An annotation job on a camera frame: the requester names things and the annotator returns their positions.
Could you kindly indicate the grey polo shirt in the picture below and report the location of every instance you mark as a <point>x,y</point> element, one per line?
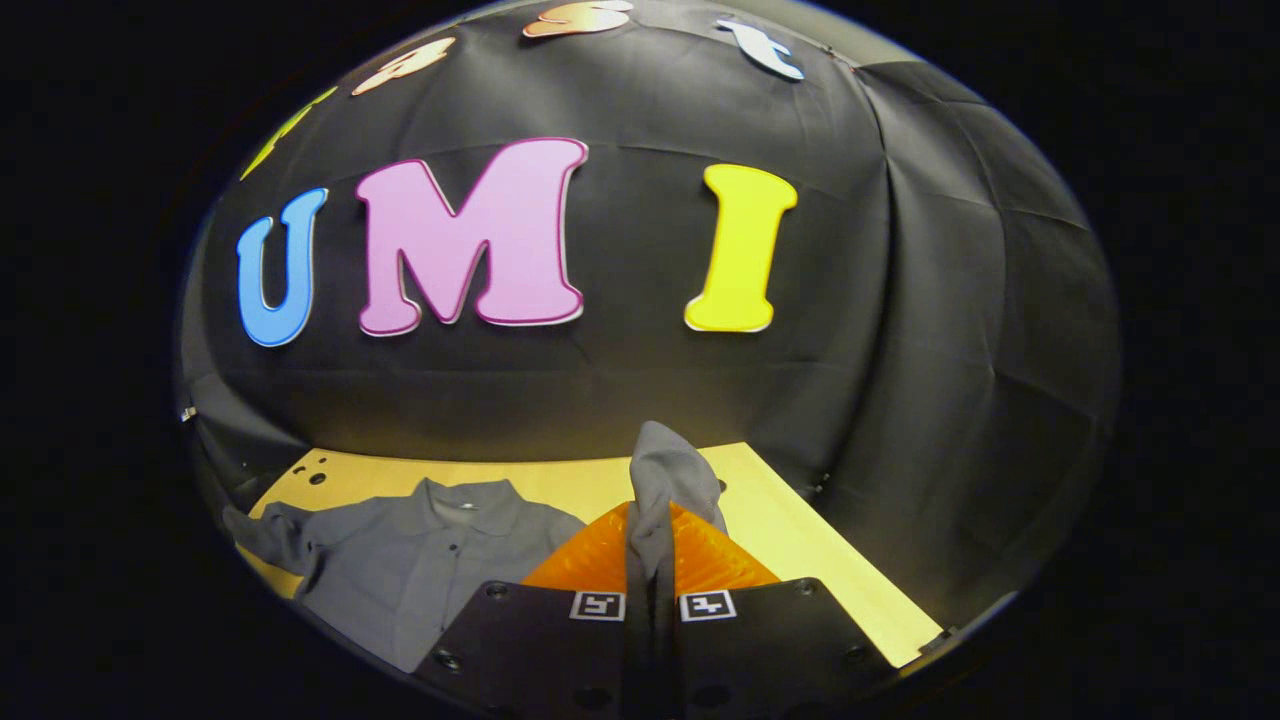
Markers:
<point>420,570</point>

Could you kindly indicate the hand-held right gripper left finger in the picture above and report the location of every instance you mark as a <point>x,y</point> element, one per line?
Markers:
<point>540,650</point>

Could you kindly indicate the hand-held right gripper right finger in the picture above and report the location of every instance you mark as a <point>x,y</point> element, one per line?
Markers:
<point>760,650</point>

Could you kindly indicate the black backdrop cloth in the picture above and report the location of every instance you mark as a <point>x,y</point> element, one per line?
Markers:
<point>640,380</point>

